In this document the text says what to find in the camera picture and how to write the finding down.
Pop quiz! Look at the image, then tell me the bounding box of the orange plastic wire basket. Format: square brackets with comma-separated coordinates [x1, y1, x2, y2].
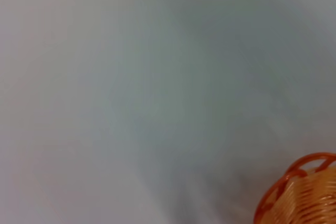
[254, 152, 336, 224]

